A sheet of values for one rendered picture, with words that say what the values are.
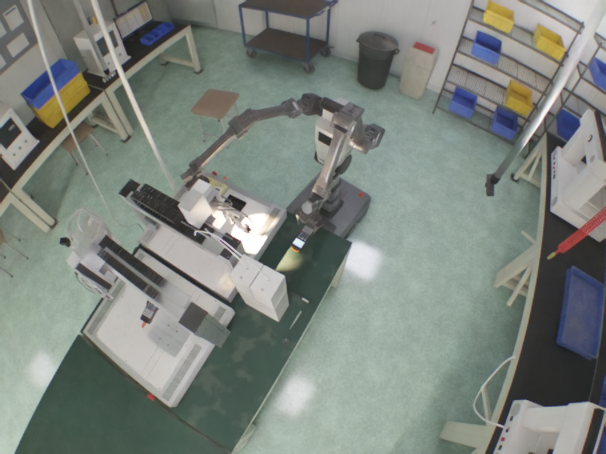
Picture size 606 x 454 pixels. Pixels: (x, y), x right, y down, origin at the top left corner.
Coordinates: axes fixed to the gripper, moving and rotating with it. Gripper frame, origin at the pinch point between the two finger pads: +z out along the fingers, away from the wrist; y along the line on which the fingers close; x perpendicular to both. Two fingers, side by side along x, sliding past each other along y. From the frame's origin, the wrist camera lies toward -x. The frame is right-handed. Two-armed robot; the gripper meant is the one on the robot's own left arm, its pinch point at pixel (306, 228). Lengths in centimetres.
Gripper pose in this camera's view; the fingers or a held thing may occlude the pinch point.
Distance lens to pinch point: 173.0
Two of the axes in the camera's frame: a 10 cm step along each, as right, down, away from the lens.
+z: -3.0, 7.6, 5.8
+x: 5.2, -3.7, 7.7
